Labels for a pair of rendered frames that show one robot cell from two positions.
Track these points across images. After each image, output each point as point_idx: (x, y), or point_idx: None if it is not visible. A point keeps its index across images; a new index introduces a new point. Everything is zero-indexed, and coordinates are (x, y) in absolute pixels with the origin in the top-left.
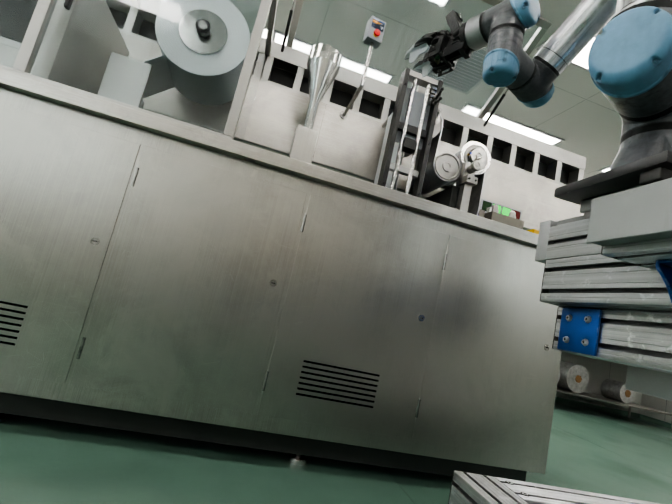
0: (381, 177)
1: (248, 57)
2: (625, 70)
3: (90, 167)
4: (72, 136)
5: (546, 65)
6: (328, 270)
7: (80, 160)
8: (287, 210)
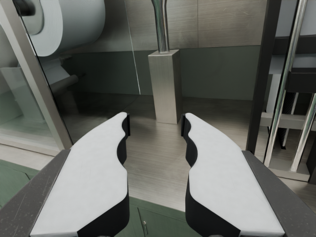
0: (248, 140)
1: (25, 71)
2: None
3: (19, 185)
4: (2, 170)
5: None
6: None
7: (14, 182)
8: None
